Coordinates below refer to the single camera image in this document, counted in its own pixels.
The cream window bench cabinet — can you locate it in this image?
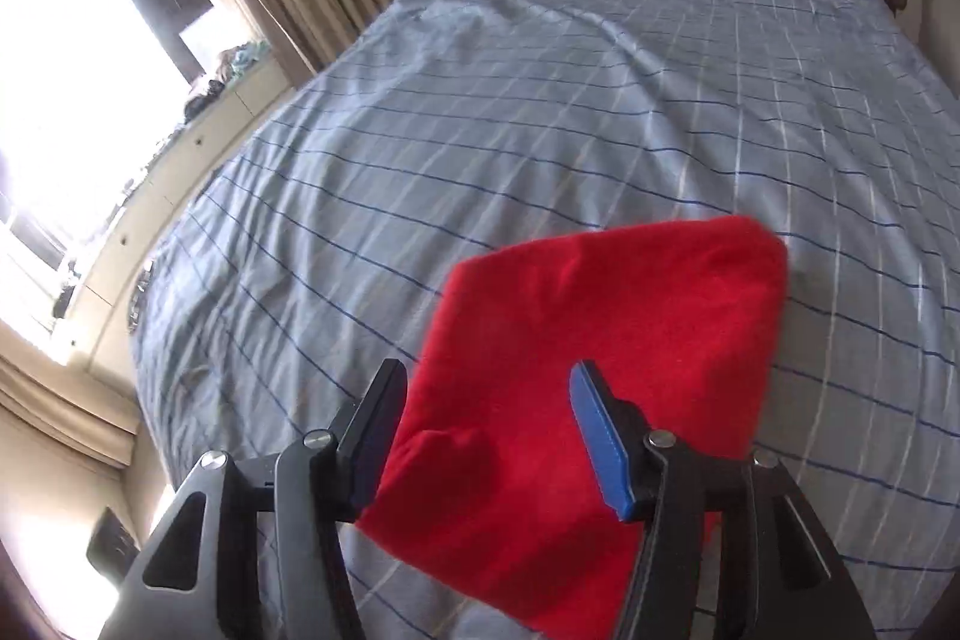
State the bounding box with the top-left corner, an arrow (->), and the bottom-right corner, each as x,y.
52,59 -> 301,371

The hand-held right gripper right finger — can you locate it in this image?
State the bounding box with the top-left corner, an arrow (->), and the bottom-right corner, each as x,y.
568,361 -> 878,640

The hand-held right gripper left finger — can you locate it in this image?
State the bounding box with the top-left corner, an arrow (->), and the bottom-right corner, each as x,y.
97,357 -> 410,640

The blue plaid duvet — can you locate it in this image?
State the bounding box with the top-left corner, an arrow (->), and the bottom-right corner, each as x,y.
129,0 -> 960,640

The red knit sweater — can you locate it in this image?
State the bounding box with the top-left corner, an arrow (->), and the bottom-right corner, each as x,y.
356,215 -> 790,640

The dark flat object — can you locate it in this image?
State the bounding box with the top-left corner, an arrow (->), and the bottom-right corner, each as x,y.
86,506 -> 143,592

